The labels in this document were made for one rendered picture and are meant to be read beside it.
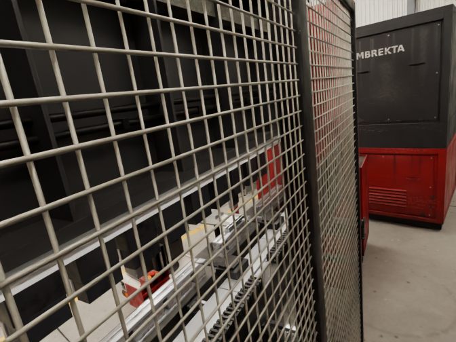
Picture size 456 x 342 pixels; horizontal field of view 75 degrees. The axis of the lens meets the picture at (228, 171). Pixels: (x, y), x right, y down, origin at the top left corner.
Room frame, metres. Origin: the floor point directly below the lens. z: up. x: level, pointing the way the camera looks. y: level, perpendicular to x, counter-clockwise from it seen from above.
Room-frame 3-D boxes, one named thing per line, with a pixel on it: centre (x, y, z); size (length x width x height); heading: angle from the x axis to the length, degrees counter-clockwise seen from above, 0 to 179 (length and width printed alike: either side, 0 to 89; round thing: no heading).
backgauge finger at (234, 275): (1.26, 0.10, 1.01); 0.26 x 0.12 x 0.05; 58
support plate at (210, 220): (1.83, 0.12, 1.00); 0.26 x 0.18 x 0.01; 58
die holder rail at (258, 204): (2.22, -0.30, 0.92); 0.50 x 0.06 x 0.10; 148
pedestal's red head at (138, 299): (1.55, 0.55, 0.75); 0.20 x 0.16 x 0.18; 141
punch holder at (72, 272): (0.93, 0.50, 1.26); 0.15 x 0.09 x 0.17; 148
